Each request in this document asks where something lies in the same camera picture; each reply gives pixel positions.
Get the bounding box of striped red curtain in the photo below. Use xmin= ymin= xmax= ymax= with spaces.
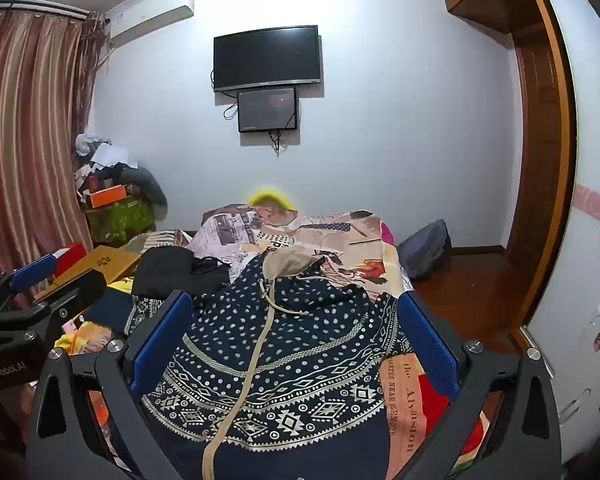
xmin=0 ymin=2 xmax=107 ymax=306

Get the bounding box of black garment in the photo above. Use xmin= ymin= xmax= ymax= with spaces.
xmin=132 ymin=246 xmax=231 ymax=297

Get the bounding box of gold flat box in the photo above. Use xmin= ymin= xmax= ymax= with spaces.
xmin=32 ymin=244 xmax=142 ymax=302

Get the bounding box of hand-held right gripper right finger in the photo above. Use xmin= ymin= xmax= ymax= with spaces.
xmin=397 ymin=291 xmax=564 ymax=480

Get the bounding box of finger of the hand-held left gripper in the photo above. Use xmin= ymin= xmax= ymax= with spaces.
xmin=7 ymin=254 xmax=60 ymax=293
xmin=32 ymin=269 xmax=108 ymax=320

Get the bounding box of large black wall television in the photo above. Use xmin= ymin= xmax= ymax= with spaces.
xmin=213 ymin=25 xmax=324 ymax=93

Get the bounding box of green patterned bag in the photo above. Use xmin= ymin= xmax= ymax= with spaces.
xmin=84 ymin=195 xmax=157 ymax=246

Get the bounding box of printed blanket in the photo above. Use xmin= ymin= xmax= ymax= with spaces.
xmin=55 ymin=202 xmax=486 ymax=480

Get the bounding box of red box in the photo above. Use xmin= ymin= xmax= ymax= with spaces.
xmin=54 ymin=242 xmax=89 ymax=279

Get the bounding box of white crumpled cloth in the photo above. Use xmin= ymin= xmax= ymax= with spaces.
xmin=74 ymin=133 xmax=114 ymax=157

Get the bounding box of grey backpack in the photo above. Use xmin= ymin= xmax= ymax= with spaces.
xmin=396 ymin=219 xmax=452 ymax=281

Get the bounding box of yellow round cap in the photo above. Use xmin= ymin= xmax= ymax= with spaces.
xmin=247 ymin=186 xmax=299 ymax=211

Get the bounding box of yellow cloth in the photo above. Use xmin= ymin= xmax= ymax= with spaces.
xmin=54 ymin=276 xmax=137 ymax=357

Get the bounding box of white appliance with stickers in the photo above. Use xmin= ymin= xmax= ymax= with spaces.
xmin=544 ymin=294 xmax=600 ymax=467

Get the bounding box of dark grey jacket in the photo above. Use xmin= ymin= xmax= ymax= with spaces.
xmin=119 ymin=164 xmax=169 ymax=222

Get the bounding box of white air conditioner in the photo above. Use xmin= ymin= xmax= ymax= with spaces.
xmin=105 ymin=0 xmax=196 ymax=52

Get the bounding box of orange box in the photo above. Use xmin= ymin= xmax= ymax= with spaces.
xmin=85 ymin=185 xmax=131 ymax=210

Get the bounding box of small black wall monitor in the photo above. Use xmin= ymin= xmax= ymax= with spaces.
xmin=237 ymin=86 xmax=300 ymax=134

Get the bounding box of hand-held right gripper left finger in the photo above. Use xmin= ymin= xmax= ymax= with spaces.
xmin=26 ymin=289 xmax=201 ymax=480

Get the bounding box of navy patterned hooded garment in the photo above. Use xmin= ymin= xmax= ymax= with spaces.
xmin=125 ymin=244 xmax=462 ymax=480

